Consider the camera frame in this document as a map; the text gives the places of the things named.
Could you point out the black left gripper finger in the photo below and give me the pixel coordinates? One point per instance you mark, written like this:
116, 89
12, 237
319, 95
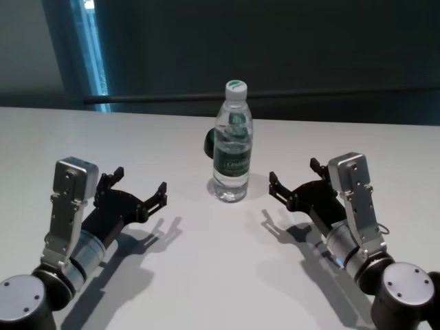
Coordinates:
104, 185
155, 203

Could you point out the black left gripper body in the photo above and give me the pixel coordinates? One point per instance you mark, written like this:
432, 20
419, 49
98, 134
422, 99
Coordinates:
116, 211

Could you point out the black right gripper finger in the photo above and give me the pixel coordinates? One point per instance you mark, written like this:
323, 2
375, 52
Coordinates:
280, 190
319, 168

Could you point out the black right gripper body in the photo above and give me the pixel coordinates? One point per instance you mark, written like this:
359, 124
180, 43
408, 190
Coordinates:
319, 203

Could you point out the clear green-label water bottle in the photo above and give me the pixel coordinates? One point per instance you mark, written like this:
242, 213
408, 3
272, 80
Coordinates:
232, 161

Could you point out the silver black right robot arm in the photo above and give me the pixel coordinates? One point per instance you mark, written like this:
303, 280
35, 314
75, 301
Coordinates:
378, 275

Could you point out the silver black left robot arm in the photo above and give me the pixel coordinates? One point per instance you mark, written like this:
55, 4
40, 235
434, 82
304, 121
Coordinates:
86, 249

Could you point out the green button with black base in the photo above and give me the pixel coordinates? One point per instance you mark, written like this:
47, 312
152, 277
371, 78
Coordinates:
209, 142

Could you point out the blue glass window strip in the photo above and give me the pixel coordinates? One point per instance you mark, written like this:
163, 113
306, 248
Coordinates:
93, 51

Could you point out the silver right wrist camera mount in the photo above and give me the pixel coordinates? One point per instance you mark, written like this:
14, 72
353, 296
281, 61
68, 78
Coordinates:
357, 199

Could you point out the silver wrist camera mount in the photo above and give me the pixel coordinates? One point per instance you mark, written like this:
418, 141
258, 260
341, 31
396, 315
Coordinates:
67, 201
357, 199

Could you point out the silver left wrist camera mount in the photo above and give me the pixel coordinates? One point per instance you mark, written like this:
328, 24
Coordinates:
67, 201

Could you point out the dark horizontal rail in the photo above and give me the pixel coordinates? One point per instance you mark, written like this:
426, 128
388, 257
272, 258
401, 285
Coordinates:
309, 96

